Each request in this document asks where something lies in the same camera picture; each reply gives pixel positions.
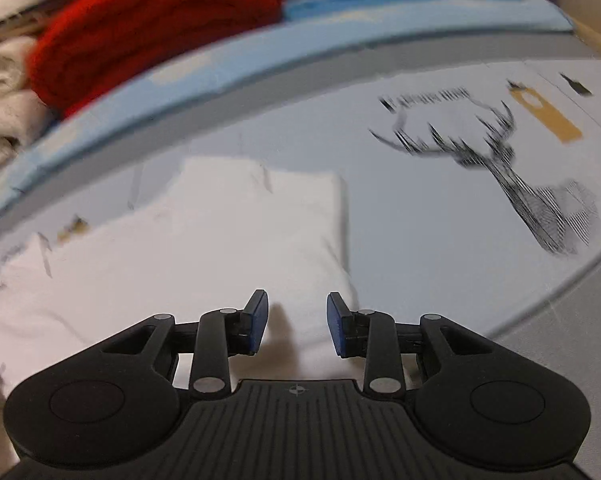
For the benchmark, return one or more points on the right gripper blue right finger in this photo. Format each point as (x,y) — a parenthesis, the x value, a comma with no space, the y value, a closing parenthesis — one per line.
(369,335)

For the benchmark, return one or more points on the white long sleeve shirt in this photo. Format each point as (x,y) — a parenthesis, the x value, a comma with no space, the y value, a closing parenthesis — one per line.
(224,228)

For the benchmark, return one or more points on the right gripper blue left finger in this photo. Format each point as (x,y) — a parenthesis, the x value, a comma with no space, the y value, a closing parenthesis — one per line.
(223,333)

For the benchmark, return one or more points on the red folded blanket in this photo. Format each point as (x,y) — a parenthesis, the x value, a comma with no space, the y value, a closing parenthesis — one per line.
(94,46)

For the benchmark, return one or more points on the light blue folded sheet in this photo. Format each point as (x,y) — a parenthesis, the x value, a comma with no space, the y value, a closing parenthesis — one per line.
(311,29)

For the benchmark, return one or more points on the cream folded blanket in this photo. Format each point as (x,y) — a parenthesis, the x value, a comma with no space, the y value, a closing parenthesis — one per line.
(23,116)

